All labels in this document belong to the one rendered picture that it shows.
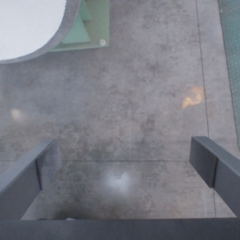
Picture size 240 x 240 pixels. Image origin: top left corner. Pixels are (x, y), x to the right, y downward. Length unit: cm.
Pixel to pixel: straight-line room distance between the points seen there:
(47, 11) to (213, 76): 83
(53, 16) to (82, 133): 57
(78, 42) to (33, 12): 49
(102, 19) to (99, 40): 14
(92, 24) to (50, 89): 47
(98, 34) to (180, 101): 62
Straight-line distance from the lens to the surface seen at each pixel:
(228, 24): 125
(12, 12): 74
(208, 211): 103
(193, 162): 17
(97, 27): 118
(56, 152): 16
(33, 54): 94
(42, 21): 73
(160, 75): 102
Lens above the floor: 93
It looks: 79 degrees down
